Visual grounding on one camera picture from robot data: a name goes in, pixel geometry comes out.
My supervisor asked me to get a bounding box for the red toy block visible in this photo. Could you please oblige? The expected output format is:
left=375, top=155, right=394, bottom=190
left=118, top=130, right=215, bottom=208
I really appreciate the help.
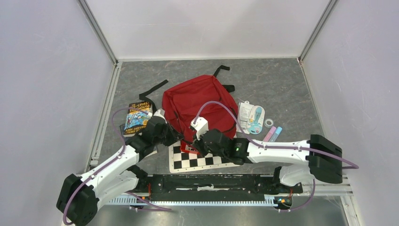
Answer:
left=180, top=141, right=200, bottom=155

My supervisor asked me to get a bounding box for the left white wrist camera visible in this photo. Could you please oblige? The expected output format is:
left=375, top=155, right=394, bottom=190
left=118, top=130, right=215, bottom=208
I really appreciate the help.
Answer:
left=152, top=109, right=167, bottom=122

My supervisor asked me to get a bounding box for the blue highlighter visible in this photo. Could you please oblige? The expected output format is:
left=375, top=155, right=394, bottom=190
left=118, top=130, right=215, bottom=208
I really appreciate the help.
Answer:
left=269, top=127, right=283, bottom=142

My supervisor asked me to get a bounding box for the dark blue 1984 book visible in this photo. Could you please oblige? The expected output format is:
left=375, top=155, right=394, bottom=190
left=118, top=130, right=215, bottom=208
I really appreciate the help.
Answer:
left=119, top=124, right=158, bottom=157

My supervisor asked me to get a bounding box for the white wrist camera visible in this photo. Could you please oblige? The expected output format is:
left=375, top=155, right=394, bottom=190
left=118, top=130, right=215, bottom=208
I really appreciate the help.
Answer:
left=152, top=109, right=167, bottom=122
left=190, top=117, right=209, bottom=140

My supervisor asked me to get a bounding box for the pink highlighter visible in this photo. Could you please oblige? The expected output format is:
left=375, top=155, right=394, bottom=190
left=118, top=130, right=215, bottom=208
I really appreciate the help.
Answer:
left=263, top=126, right=277, bottom=142

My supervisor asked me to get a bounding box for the correction tape blister pack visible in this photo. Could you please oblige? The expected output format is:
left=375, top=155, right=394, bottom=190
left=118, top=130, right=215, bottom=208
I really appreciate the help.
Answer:
left=238, top=101, right=265, bottom=135

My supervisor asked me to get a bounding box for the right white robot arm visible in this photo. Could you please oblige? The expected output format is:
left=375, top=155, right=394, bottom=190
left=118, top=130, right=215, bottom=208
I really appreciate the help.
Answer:
left=192, top=129, right=343, bottom=192

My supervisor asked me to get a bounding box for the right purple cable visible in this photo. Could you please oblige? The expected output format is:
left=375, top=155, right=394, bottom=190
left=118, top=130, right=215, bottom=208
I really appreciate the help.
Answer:
left=192, top=100, right=359, bottom=170

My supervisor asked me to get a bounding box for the clear tape roll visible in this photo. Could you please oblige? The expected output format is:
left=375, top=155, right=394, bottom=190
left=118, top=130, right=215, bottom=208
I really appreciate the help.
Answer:
left=264, top=118, right=274, bottom=128

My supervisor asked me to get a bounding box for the red backpack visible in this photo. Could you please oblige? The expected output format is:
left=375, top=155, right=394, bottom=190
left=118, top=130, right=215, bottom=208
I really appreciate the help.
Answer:
left=162, top=65, right=238, bottom=144

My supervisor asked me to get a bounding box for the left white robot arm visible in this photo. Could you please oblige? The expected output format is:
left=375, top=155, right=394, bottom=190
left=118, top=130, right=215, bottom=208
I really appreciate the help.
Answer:
left=56, top=115, right=176, bottom=226

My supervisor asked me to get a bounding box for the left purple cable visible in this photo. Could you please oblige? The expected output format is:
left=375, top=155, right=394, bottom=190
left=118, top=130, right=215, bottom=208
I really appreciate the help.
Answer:
left=63, top=107, right=150, bottom=226

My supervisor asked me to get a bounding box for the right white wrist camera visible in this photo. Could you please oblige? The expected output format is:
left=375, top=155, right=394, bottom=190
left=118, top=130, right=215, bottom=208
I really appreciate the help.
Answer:
left=190, top=117, right=209, bottom=140

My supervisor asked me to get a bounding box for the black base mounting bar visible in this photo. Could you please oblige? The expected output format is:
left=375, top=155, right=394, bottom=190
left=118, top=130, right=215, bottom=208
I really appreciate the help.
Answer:
left=130, top=174, right=303, bottom=202

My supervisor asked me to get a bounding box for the treehouse paperback book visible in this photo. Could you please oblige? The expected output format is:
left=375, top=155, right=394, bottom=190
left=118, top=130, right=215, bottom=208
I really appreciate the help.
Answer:
left=124, top=101, right=152, bottom=134

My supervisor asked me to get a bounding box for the black white chessboard mat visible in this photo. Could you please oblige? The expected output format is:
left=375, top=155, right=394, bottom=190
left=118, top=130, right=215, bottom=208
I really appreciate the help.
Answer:
left=168, top=141, right=238, bottom=173

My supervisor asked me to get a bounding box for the purple cable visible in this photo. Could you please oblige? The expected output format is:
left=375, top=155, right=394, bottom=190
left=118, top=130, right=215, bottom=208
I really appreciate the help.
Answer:
left=63, top=107, right=150, bottom=226
left=192, top=100, right=359, bottom=170

